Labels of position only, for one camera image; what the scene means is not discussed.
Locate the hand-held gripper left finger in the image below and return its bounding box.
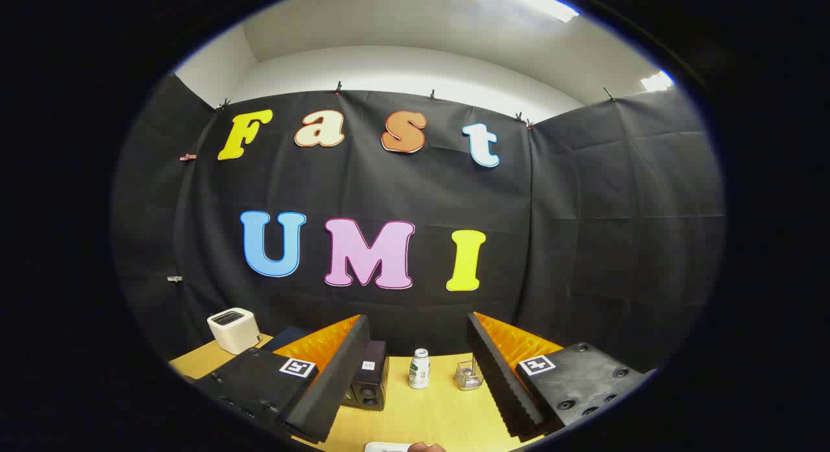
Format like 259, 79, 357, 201
193, 315, 371, 444

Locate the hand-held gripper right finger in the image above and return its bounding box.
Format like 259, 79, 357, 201
467, 312, 657, 440

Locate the black toaster oven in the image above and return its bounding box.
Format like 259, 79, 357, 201
263, 327, 390, 411

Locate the white pop-up toaster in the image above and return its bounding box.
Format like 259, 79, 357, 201
207, 307, 262, 355

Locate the white bottle green label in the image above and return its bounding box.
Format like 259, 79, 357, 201
409, 348, 431, 390

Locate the wire mesh holder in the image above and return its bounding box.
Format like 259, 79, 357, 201
455, 360, 484, 391

